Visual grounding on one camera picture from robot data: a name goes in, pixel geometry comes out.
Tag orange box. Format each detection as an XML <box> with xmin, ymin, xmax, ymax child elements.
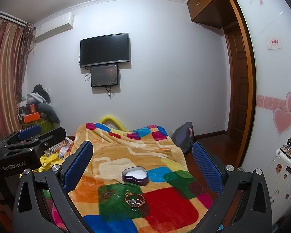
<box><xmin>23</xmin><ymin>112</ymin><xmax>41</xmax><ymax>123</ymax></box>

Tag purple heart-shaped tin box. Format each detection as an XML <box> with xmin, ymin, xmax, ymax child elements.
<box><xmin>122</xmin><ymin>166</ymin><xmax>149</xmax><ymax>186</ymax></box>

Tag striped cloth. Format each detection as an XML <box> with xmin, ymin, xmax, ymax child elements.
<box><xmin>44</xmin><ymin>137</ymin><xmax>73</xmax><ymax>159</ymax></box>

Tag small black wall monitor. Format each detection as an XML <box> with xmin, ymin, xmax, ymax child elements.
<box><xmin>90</xmin><ymin>64</ymin><xmax>119</xmax><ymax>88</ymax></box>

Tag brown wooden door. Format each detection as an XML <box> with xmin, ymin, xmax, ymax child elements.
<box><xmin>224</xmin><ymin>23</ymin><xmax>249</xmax><ymax>144</ymax></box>

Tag striped red curtain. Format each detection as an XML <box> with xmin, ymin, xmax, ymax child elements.
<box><xmin>0</xmin><ymin>18</ymin><xmax>34</xmax><ymax>138</ymax></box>

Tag colourful patchwork fleece blanket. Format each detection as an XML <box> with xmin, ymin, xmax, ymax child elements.
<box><xmin>40</xmin><ymin>123</ymin><xmax>213</xmax><ymax>232</ymax></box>

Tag grey backpack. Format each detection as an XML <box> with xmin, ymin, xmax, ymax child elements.
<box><xmin>171</xmin><ymin>122</ymin><xmax>194</xmax><ymax>154</ymax></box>

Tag pile of clothes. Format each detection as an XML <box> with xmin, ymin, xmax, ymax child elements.
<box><xmin>17</xmin><ymin>84</ymin><xmax>60</xmax><ymax>128</ymax></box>

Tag white wardrobe sliding door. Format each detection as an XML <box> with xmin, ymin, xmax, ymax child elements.
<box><xmin>236</xmin><ymin>0</ymin><xmax>291</xmax><ymax>171</ymax></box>

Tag wooden overhead cabinet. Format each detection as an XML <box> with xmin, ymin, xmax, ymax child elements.
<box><xmin>187</xmin><ymin>0</ymin><xmax>238</xmax><ymax>29</ymax></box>

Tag black wall television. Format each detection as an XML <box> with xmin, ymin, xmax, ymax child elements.
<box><xmin>79</xmin><ymin>33</ymin><xmax>130</xmax><ymax>67</ymax></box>

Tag white air conditioner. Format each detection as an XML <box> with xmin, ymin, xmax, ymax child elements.
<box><xmin>35</xmin><ymin>12</ymin><xmax>74</xmax><ymax>42</ymax></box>

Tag red gold braided bracelet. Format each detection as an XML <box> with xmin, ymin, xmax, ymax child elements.
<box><xmin>124</xmin><ymin>190</ymin><xmax>147</xmax><ymax>211</ymax></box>

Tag white suitcase with stickers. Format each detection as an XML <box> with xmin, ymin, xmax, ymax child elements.
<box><xmin>265</xmin><ymin>149</ymin><xmax>291</xmax><ymax>224</ymax></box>

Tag yellow cloth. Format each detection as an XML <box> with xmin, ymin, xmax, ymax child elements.
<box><xmin>33</xmin><ymin>153</ymin><xmax>63</xmax><ymax>173</ymax></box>

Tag yellow foam tube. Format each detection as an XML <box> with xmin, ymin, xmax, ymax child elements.
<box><xmin>99</xmin><ymin>115</ymin><xmax>126</xmax><ymax>131</ymax></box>

